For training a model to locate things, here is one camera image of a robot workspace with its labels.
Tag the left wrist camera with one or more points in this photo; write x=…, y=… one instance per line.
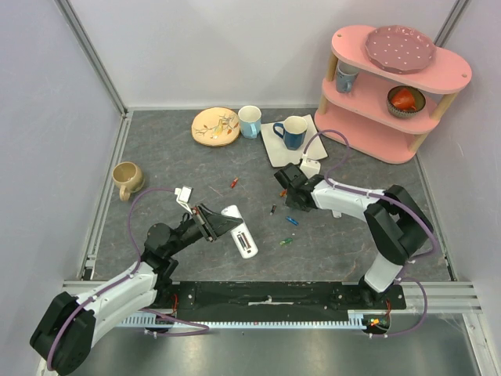
x=183, y=196

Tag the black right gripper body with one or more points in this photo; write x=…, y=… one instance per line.
x=292, y=185

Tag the green battery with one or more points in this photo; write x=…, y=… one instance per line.
x=286, y=241

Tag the blue battery lower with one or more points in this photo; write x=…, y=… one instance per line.
x=291, y=220

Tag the beige mug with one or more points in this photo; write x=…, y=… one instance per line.
x=128, y=178

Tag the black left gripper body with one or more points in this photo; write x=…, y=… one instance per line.
x=208, y=230

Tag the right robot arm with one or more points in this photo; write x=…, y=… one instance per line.
x=398, y=226

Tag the aluminium frame rail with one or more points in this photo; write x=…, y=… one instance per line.
x=70, y=15

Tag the pink three-tier shelf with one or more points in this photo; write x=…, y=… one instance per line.
x=386, y=88

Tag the black battery with orange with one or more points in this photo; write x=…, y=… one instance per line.
x=243, y=240

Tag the blue grey mug on shelf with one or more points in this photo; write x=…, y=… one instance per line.
x=346, y=75

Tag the white remote control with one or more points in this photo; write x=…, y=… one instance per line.
x=239, y=232

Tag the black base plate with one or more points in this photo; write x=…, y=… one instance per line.
x=187, y=295

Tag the dark patterned bowl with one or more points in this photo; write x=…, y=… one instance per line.
x=418, y=96

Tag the purple dotted plate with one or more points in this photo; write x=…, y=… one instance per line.
x=399, y=50

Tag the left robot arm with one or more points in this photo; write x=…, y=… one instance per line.
x=72, y=324

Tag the beige floral plate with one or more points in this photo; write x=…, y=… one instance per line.
x=216, y=126

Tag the red cup in bowl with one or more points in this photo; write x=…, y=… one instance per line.
x=403, y=100

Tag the dark blue mug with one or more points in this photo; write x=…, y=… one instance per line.
x=292, y=131

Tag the light blue mug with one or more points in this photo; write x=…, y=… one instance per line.
x=250, y=121

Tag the slotted cable duct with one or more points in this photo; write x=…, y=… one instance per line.
x=352, y=321

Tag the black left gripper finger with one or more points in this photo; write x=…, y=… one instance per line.
x=217, y=219
x=224, y=228

